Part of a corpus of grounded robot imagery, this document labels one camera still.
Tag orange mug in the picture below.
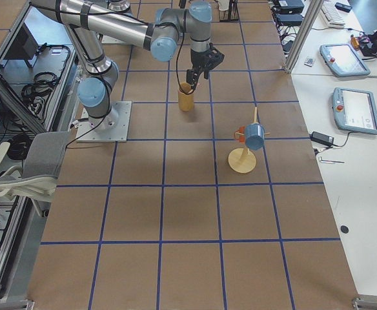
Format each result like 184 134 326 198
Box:
234 126 245 143

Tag teach pendant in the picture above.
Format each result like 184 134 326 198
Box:
320 44 370 78
332 87 377 135

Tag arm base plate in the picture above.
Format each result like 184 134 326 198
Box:
76 101 132 143

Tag aluminium frame post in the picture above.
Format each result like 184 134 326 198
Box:
284 0 323 74

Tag teach pendant near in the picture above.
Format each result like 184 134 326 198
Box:
332 87 377 135

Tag bamboo cup holder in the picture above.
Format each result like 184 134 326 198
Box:
178 82 194 112

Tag black power adapter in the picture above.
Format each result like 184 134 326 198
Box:
310 131 334 147

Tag grey office chair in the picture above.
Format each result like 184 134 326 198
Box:
0 131 70 217

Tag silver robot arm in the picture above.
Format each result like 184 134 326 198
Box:
30 1 224 91

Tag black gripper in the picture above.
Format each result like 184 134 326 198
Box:
186 43 225 94

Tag black wire mug rack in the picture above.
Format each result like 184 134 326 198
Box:
216 0 239 22

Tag teach pendant far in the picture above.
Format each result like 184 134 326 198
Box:
320 44 370 78

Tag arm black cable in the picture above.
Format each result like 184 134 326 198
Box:
174 32 189 88

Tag white keyboard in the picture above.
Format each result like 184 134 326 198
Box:
320 1 345 28

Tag blue mug on stand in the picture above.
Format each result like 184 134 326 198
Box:
245 123 265 150

